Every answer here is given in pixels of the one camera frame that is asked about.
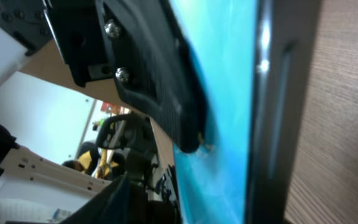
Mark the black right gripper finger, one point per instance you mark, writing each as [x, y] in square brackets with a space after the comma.
[109, 206]

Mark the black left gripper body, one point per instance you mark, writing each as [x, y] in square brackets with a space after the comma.
[84, 31]

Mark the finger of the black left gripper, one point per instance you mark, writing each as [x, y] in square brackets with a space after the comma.
[145, 38]

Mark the turquoise screen smartphone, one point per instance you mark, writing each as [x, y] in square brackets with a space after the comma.
[253, 61]

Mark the black office chair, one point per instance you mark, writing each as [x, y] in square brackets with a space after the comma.
[131, 140]

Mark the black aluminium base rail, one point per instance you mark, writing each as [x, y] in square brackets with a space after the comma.
[166, 211]

